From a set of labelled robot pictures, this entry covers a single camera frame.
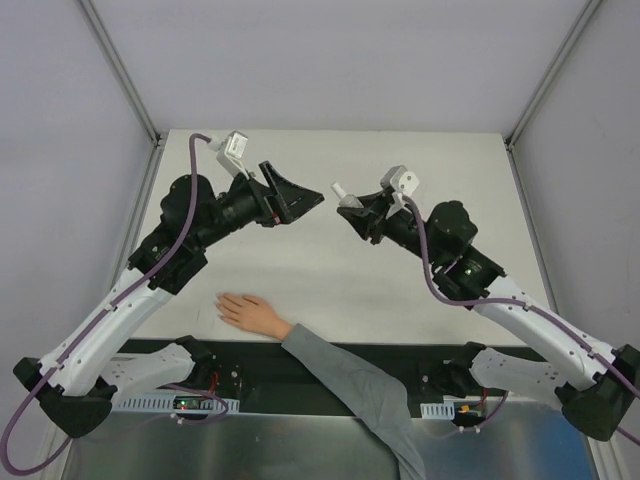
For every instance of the clear nail polish bottle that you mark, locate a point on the clear nail polish bottle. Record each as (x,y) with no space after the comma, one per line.
(345,200)

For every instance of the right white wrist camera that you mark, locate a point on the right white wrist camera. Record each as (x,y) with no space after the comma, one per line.
(398,184)

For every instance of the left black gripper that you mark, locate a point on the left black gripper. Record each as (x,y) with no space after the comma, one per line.
(270,198)

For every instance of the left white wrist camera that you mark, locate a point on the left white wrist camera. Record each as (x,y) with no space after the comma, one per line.
(229,152)

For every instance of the grey sleeved forearm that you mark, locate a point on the grey sleeved forearm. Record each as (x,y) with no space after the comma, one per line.
(378,399)

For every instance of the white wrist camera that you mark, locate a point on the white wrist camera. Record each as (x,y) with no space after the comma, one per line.
(398,184)
(229,152)

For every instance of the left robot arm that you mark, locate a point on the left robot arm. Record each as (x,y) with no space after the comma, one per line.
(79,383)

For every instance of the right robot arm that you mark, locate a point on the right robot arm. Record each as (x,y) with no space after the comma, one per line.
(591,383)

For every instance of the right white cable duct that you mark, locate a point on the right white cable duct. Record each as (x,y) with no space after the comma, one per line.
(438,411)

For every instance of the left aluminium frame post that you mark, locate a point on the left aluminium frame post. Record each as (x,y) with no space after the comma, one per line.
(118,68)

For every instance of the right aluminium frame post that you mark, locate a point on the right aluminium frame post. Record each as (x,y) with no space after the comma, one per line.
(544,86)

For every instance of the person's hand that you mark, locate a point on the person's hand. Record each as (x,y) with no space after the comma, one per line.
(253,315)

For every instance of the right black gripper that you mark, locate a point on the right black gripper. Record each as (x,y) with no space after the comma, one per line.
(378,216)

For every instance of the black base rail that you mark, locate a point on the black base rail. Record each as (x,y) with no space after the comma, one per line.
(265,378)

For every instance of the aluminium frame post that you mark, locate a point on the aluminium frame post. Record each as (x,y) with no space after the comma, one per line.
(544,86)
(118,68)

